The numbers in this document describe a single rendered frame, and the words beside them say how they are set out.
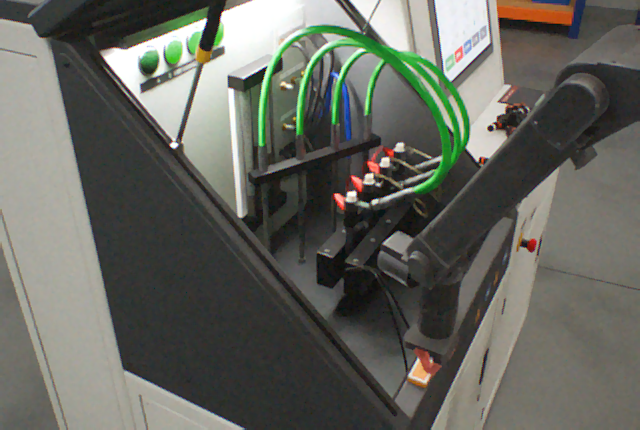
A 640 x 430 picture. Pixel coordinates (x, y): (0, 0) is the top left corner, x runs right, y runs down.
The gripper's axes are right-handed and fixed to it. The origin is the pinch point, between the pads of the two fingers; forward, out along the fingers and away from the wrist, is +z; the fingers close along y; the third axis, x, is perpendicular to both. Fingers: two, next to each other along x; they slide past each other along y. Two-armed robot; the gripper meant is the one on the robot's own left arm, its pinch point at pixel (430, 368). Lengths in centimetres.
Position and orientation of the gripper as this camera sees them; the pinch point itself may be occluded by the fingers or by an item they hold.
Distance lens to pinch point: 104.4
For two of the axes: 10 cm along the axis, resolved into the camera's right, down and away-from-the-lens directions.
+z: 0.0, 8.6, 5.2
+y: -4.8, 4.5, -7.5
